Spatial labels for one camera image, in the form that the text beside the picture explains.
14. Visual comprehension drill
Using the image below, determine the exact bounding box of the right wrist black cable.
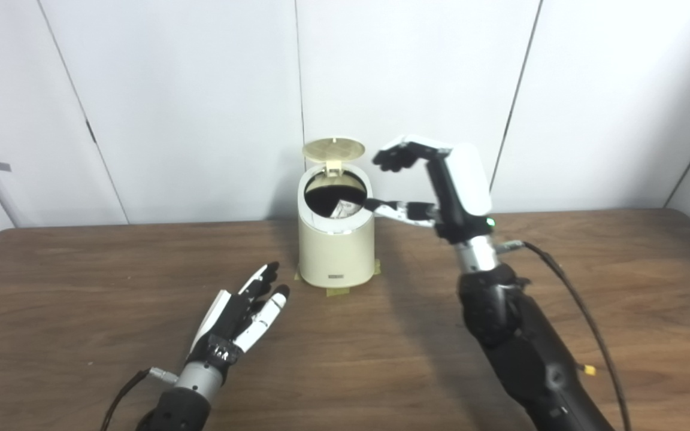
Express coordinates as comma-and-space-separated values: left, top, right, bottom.
495, 239, 632, 431

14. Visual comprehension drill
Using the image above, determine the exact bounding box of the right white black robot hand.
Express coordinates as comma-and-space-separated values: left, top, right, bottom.
362, 135, 497, 243

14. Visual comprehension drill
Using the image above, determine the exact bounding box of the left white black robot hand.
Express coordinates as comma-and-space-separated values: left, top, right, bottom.
186, 262, 290, 384

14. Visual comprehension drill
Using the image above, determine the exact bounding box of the cream round bin lid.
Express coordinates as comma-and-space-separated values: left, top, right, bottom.
302, 138, 366, 177

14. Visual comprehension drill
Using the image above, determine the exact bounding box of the cream-colored round bin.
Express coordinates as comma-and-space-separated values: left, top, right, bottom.
297, 138, 376, 288

